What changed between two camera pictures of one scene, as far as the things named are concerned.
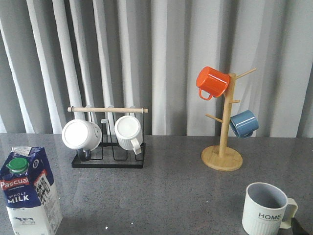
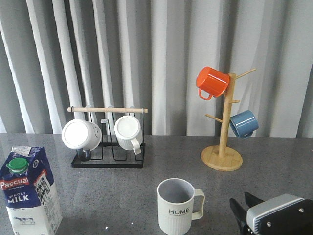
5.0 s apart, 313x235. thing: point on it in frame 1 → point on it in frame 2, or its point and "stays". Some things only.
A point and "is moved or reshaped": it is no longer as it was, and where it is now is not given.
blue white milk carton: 27,183 stays
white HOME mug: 266,209 is moved or reshaped
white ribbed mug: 128,130 stays
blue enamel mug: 244,124 stays
